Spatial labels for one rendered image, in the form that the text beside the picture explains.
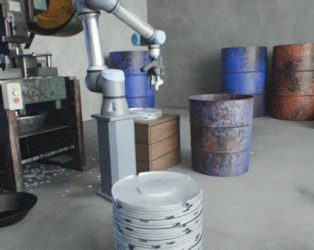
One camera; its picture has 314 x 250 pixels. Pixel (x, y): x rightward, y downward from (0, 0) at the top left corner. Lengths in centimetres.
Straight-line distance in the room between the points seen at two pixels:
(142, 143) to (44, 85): 69
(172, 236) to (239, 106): 114
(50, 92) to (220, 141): 109
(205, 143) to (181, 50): 328
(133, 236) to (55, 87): 132
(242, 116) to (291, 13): 284
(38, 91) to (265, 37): 339
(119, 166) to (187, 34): 368
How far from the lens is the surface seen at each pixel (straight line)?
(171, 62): 516
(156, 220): 92
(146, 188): 101
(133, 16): 170
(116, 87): 158
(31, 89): 195
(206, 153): 196
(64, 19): 230
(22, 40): 215
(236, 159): 198
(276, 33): 461
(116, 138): 157
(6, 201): 180
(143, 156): 194
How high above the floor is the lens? 70
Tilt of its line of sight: 11 degrees down
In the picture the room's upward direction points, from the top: 2 degrees counter-clockwise
